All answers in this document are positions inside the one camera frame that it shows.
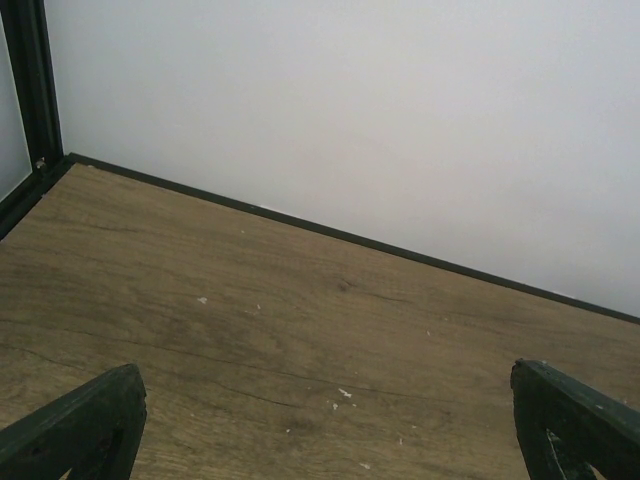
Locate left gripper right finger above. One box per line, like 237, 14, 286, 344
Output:
510, 359, 639, 479

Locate black aluminium frame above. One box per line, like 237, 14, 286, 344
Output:
1, 1, 639, 324

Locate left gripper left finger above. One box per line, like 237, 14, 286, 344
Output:
1, 364, 147, 479

